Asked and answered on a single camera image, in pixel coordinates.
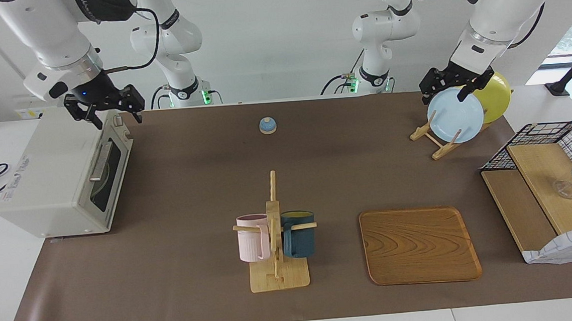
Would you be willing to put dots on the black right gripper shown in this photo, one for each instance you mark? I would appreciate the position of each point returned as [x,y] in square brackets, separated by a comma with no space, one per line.
[95,93]

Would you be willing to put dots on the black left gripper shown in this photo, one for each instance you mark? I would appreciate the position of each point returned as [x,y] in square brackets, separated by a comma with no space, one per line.
[461,73]

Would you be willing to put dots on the white toaster oven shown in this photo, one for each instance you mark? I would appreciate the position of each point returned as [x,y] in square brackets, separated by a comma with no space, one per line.
[46,182]

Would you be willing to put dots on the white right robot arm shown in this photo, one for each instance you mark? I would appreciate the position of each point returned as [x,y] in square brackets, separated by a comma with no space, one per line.
[50,31]

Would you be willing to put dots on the light blue plate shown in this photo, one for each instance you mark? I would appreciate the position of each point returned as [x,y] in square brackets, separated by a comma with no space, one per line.
[457,118]

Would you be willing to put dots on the yellow plate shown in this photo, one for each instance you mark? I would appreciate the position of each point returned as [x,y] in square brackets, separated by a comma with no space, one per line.
[496,100]

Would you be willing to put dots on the wooden plate rack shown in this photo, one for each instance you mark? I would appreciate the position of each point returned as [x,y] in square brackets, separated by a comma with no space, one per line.
[441,152]

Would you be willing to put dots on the white power strip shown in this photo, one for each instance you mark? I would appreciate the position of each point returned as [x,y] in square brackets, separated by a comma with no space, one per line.
[35,105]

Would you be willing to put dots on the wooden two-tier shelf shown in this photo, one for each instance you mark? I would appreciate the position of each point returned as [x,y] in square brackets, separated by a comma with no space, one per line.
[544,182]

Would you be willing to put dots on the small clear glass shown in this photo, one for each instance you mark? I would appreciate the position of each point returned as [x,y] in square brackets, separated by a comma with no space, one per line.
[566,188]

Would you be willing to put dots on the blue call bell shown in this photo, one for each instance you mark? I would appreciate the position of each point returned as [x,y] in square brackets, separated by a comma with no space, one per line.
[268,126]

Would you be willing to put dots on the wooden serving tray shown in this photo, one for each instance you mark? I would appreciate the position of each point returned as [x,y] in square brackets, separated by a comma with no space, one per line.
[417,244]

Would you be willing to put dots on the brown table mat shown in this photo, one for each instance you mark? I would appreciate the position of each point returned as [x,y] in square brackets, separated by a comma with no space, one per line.
[173,269]

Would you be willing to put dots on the pink mug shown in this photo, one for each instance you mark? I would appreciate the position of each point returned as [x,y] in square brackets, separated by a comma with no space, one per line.
[251,241]

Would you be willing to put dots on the white checkered cloth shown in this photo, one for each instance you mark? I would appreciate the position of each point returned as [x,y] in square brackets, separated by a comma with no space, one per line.
[569,246]

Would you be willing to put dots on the dark blue mug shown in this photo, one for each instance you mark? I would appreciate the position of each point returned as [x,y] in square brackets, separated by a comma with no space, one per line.
[299,237]

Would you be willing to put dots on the wooden mug tree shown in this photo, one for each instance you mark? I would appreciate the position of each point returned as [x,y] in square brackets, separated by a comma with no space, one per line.
[278,277]

